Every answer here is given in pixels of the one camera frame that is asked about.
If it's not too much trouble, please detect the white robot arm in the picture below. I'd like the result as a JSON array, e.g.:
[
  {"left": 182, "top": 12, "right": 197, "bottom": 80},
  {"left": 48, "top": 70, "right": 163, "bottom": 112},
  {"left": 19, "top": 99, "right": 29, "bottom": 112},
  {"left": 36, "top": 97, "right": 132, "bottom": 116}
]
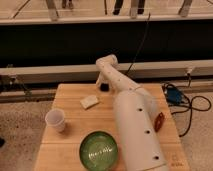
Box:
[{"left": 96, "top": 55, "right": 169, "bottom": 171}]

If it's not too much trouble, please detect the white sponge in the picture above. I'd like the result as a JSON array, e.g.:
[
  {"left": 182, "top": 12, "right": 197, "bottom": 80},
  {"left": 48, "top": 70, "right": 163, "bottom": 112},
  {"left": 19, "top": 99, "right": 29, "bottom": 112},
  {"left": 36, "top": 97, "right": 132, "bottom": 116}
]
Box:
[{"left": 80, "top": 95, "right": 99, "bottom": 109}]

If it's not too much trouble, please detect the white plastic cup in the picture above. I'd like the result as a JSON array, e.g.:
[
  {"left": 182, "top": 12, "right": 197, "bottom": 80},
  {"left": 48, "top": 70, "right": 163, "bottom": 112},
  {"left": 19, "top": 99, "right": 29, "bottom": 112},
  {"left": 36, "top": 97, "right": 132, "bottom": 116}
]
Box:
[{"left": 45, "top": 108, "right": 65, "bottom": 132}]

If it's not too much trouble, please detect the brown oval object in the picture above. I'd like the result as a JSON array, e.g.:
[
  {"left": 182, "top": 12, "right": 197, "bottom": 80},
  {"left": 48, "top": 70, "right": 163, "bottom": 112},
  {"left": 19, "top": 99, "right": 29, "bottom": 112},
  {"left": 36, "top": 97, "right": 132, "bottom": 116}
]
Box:
[{"left": 154, "top": 113, "right": 165, "bottom": 132}]

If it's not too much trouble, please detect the blue power box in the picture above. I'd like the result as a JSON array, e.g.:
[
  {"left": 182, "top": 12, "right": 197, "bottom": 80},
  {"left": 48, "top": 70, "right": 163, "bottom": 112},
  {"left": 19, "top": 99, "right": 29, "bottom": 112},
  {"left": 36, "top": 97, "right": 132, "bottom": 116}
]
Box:
[{"left": 166, "top": 88, "right": 182, "bottom": 104}]

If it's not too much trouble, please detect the green glass bowl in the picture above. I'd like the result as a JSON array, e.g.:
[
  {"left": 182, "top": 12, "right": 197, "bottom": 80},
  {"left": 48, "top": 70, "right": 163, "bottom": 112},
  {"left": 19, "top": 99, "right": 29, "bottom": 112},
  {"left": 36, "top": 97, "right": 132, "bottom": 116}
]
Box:
[{"left": 79, "top": 131, "right": 118, "bottom": 171}]

